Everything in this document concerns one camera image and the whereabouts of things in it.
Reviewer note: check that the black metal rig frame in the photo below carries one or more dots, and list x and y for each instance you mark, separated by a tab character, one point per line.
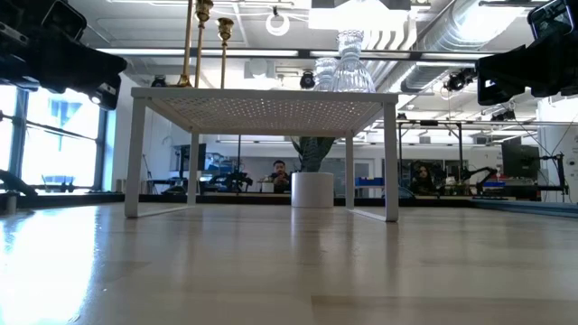
399	153

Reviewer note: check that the white ceiling light panel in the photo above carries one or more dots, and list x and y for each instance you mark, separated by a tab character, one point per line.
361	18

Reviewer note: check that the silver ventilation duct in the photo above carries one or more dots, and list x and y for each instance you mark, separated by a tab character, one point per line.
451	40

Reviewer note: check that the black ceiling spotlight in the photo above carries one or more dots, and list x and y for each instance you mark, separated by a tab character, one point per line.
458	81
307	80
159	81

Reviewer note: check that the white perforated metal riser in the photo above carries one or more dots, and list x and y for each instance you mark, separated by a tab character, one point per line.
271	96

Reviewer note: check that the tall gold candlestick holder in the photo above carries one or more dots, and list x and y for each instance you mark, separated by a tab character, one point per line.
223	63
199	58
187	45

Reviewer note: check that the green snake plant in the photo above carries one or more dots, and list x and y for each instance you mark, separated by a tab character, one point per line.
311	153

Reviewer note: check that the black monitor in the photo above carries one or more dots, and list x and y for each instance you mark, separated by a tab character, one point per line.
519	160

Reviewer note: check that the white plant pot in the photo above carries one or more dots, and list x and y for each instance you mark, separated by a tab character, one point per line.
312	189

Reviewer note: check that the blue storage bin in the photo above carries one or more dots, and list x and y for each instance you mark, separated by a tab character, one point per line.
368	181

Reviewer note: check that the person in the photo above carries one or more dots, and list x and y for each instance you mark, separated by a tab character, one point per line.
422	180
280	176

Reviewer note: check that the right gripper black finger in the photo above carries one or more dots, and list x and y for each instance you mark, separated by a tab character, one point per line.
537	79
519	58

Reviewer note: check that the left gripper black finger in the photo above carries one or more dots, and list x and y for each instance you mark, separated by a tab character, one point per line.
81	79
86	58

